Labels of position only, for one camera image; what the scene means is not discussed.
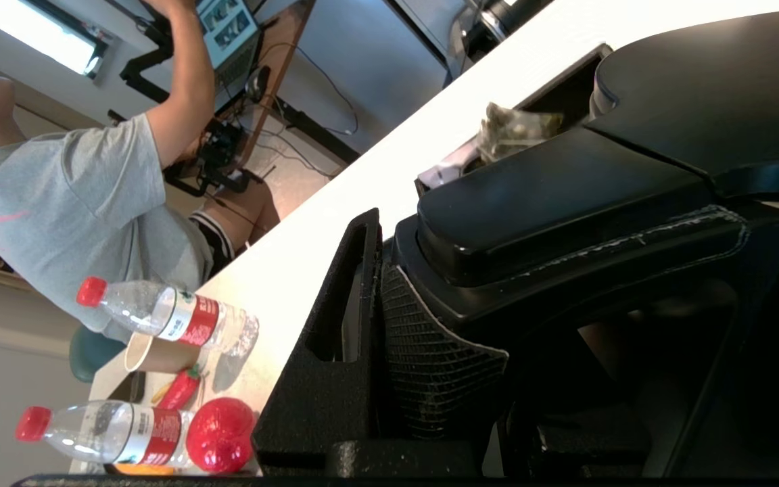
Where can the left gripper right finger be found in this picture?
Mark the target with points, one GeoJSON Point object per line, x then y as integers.
{"type": "Point", "coordinates": [775, 352]}

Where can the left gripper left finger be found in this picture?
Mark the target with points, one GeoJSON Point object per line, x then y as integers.
{"type": "Point", "coordinates": [325, 379]}

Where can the black electric kettle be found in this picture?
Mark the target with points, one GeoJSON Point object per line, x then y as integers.
{"type": "Point", "coordinates": [700, 81]}

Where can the black white tea sachet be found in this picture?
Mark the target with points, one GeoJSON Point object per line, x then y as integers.
{"type": "Point", "coordinates": [450, 169]}

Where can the pyramid tea bag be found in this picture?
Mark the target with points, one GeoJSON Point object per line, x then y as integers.
{"type": "Point", "coordinates": [518, 128]}

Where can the red toy tomato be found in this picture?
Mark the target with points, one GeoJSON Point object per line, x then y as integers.
{"type": "Point", "coordinates": [220, 436]}

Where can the red toy chili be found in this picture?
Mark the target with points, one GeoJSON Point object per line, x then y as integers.
{"type": "Point", "coordinates": [180, 389]}

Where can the water bottle red cap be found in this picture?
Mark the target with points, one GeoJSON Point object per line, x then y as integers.
{"type": "Point", "coordinates": [180, 318]}
{"type": "Point", "coordinates": [112, 433]}

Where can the brown paper cup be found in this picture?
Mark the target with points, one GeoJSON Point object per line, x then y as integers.
{"type": "Point", "coordinates": [159, 355]}

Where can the orange fruit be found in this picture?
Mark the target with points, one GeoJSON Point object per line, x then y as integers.
{"type": "Point", "coordinates": [143, 469]}

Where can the teal stool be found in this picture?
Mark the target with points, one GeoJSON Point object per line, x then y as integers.
{"type": "Point", "coordinates": [95, 352]}

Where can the black computer mouse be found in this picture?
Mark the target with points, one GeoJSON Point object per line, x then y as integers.
{"type": "Point", "coordinates": [257, 82]}

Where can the person in grey t-shirt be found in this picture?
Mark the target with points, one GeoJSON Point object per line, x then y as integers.
{"type": "Point", "coordinates": [72, 203]}

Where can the wooden desk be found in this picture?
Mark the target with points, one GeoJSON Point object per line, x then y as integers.
{"type": "Point", "coordinates": [288, 54]}

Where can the grey refrigerator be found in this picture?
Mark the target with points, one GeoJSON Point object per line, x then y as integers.
{"type": "Point", "coordinates": [376, 54]}

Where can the black compartment organizer box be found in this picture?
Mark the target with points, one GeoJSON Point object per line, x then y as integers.
{"type": "Point", "coordinates": [565, 88]}

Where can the open laptop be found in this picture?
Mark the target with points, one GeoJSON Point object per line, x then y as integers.
{"type": "Point", "coordinates": [230, 34]}

